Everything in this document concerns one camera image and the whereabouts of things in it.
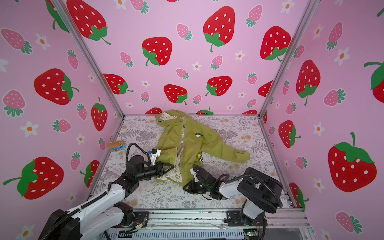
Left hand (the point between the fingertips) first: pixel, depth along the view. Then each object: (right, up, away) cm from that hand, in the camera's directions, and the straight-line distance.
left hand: (173, 167), depth 76 cm
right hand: (+4, -14, +4) cm, 15 cm away
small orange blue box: (-43, +9, +23) cm, 49 cm away
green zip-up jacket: (+1, +11, +26) cm, 28 cm away
